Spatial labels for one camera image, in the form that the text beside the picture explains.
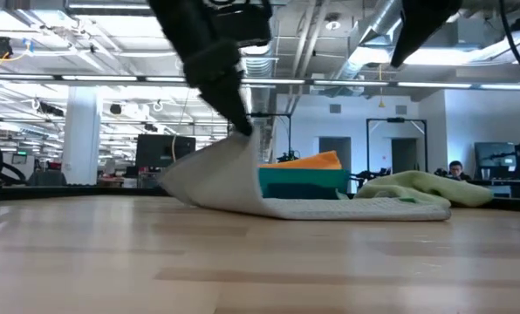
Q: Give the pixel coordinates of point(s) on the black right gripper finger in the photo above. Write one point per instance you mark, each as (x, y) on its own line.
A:
(421, 22)

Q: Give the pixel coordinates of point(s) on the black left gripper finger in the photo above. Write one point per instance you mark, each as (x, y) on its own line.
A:
(227, 104)

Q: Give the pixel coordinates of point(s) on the grey waffle microfiber towel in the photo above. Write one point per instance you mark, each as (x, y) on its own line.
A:
(225, 179)

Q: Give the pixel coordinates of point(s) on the orange microfiber towel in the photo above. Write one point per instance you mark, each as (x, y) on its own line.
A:
(312, 161)

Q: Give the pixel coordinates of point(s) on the green microfiber towel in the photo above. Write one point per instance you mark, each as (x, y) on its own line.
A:
(421, 185)

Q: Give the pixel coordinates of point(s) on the black background robot arm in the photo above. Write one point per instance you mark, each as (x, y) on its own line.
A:
(288, 156)

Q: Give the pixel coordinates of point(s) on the black background monitor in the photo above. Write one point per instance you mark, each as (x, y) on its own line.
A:
(159, 150)

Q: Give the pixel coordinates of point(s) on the grey door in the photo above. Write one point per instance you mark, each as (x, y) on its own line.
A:
(334, 146)
(401, 150)

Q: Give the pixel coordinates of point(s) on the white building pillar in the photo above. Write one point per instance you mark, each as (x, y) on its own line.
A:
(82, 139)

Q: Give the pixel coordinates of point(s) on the black desk monitor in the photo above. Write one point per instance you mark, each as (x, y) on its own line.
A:
(495, 154)

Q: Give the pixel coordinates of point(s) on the grey chair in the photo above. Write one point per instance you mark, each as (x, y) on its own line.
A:
(46, 179)

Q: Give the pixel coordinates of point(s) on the silver ventilation duct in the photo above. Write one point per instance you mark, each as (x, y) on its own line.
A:
(260, 65)
(373, 30)

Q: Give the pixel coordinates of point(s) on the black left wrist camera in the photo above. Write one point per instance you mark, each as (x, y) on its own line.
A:
(242, 22)

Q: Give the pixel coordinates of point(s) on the black metal rig frame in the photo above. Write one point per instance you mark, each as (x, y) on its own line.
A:
(282, 115)
(395, 120)

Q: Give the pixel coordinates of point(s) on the black aluminium table frame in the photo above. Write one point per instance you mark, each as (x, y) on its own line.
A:
(68, 192)

